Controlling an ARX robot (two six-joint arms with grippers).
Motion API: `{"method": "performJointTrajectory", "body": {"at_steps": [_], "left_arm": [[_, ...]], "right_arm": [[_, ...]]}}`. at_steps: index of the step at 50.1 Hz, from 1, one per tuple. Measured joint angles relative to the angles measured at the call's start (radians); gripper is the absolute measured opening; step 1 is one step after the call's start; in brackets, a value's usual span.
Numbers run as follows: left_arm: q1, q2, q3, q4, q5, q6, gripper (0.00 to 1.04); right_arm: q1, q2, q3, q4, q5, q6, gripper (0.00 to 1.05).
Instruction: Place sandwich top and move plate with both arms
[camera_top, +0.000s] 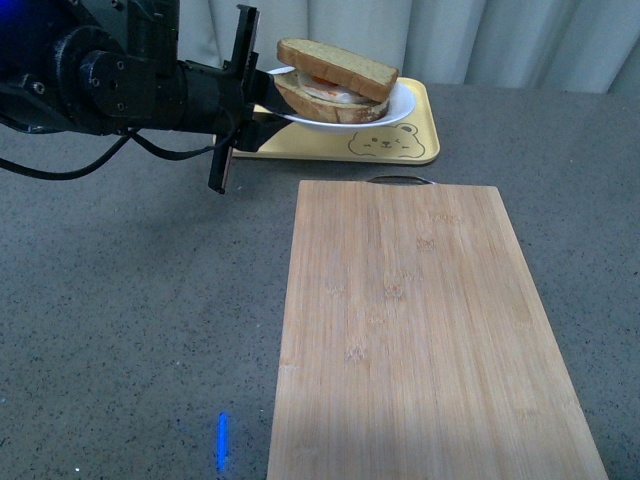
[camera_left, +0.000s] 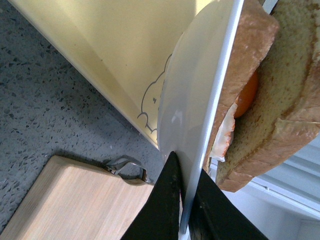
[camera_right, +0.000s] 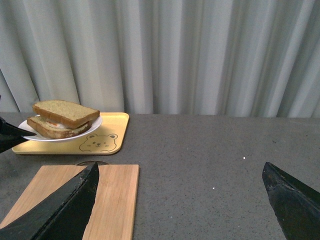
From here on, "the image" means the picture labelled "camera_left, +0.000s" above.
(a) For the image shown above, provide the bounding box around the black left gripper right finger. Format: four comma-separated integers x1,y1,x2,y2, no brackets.
188,170,267,240

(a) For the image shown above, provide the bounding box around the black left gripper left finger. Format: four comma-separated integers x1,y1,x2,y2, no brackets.
121,151,182,240

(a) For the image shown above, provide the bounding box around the bread slice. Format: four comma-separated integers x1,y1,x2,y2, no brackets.
203,0,280,173
215,0,320,192

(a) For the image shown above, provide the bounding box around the white round plate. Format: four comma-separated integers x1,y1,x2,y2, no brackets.
157,0,244,240

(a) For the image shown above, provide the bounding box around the bamboo cutting board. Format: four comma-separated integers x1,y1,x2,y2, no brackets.
0,156,153,240

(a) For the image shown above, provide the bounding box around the fried egg toy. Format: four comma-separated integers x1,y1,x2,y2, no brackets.
209,70,259,162

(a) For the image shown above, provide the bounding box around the yellow bear tray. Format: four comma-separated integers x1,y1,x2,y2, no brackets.
12,0,208,145

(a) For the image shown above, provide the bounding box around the metal cutting board handle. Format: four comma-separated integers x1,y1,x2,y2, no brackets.
102,156,154,185

